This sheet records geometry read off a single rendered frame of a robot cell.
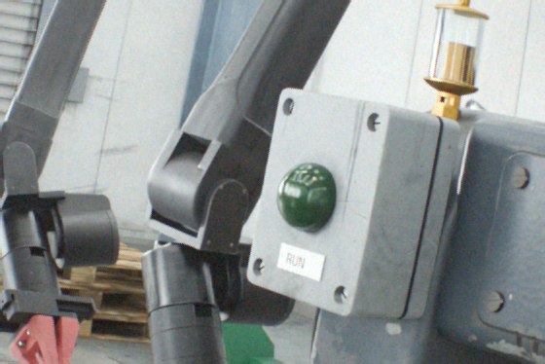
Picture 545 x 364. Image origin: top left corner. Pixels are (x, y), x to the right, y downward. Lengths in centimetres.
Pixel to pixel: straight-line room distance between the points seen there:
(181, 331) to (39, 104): 38
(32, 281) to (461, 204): 68
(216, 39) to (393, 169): 897
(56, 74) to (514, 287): 83
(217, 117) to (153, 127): 841
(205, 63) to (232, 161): 855
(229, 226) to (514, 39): 663
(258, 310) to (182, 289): 8
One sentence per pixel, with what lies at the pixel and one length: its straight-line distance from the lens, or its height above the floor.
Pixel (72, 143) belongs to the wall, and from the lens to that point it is 903.
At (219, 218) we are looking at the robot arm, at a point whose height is 123.
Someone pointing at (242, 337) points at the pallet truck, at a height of 19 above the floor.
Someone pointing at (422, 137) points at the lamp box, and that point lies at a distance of 53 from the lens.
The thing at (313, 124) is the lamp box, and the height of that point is 132.
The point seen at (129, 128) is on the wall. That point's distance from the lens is 926.
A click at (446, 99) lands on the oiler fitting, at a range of 61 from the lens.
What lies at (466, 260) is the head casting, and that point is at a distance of 54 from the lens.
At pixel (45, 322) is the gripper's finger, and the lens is 113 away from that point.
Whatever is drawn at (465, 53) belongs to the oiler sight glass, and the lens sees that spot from 60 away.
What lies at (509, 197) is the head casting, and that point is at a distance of 53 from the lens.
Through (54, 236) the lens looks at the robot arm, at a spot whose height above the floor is 116.
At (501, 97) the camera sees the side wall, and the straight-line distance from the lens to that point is 753.
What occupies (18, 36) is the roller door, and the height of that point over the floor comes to 155.
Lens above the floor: 132
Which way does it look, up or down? 3 degrees down
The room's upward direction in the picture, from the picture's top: 11 degrees clockwise
